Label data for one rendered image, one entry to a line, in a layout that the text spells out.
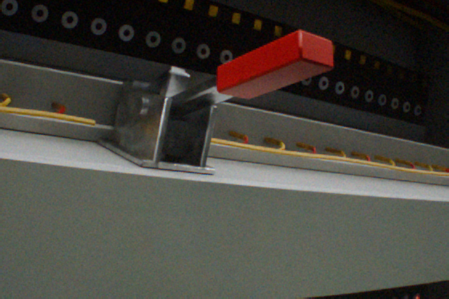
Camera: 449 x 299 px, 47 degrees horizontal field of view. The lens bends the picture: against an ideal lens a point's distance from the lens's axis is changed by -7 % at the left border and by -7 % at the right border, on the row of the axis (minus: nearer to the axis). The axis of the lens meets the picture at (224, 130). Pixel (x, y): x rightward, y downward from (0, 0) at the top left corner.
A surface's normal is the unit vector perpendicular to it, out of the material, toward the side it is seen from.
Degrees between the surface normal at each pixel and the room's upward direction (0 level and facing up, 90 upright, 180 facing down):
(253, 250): 107
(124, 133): 90
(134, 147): 90
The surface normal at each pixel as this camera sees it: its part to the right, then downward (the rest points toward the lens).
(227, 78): -0.81, -0.14
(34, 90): 0.55, 0.17
